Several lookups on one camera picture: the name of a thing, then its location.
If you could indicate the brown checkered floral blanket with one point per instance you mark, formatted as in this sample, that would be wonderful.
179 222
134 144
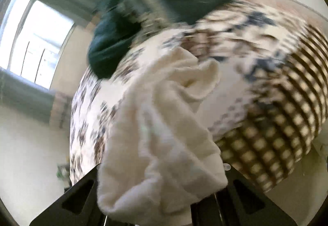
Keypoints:
271 102

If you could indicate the bright window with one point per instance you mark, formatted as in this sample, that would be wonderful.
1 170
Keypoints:
32 39

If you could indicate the white fleece pants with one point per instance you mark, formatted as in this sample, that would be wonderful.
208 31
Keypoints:
159 158

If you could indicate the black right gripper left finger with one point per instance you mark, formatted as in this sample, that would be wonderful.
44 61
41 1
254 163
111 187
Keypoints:
77 207

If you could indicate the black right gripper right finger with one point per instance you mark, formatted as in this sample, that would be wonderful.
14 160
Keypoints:
238 204

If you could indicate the dark green garment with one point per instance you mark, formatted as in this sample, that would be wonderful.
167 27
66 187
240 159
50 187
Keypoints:
127 22

